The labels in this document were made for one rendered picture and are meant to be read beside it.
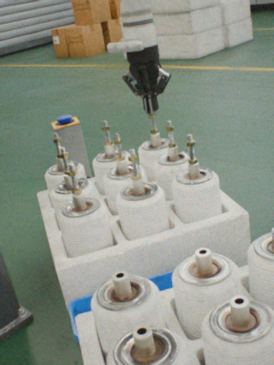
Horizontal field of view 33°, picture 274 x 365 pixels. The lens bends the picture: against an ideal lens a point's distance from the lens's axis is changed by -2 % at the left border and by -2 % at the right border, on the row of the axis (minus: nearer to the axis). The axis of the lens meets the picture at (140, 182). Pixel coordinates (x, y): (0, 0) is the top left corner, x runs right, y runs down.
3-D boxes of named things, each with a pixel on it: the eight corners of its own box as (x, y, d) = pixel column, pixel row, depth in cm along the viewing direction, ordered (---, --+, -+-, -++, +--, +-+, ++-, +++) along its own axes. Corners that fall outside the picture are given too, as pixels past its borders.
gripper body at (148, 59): (165, 39, 106) (170, 78, 110) (135, 41, 111) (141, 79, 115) (146, 45, 101) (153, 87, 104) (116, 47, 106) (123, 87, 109)
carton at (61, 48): (77, 50, 518) (72, 24, 506) (90, 50, 501) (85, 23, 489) (56, 57, 501) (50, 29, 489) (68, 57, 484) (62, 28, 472)
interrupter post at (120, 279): (117, 302, 62) (113, 282, 61) (113, 292, 64) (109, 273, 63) (134, 297, 63) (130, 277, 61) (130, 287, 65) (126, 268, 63)
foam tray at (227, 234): (78, 343, 91) (56, 270, 84) (53, 251, 126) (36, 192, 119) (253, 285, 99) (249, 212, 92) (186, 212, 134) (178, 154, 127)
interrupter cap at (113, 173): (145, 165, 105) (144, 162, 105) (135, 180, 99) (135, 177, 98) (113, 167, 107) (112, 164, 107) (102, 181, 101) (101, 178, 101)
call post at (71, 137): (78, 233, 133) (53, 130, 121) (74, 222, 140) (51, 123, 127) (103, 226, 135) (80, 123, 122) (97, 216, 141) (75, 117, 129)
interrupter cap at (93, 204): (80, 222, 85) (78, 219, 85) (54, 214, 90) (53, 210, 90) (108, 204, 90) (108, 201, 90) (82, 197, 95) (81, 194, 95)
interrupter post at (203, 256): (200, 278, 64) (198, 258, 63) (194, 269, 66) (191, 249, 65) (216, 273, 65) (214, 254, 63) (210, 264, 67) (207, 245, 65)
